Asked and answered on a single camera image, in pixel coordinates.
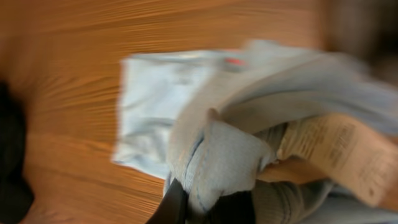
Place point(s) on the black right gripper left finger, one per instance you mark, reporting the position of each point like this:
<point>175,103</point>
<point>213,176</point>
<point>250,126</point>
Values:
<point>172,209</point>

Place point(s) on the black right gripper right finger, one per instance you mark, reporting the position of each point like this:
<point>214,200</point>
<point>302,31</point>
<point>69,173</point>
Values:
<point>236,208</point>

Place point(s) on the light blue printed t-shirt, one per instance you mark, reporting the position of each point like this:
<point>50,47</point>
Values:
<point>220,121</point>

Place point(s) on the grey folded garment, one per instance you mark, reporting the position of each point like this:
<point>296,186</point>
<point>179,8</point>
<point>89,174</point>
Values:
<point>287,202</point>

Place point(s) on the black garment on left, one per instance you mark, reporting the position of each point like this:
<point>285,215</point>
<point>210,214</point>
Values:
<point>16,195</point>

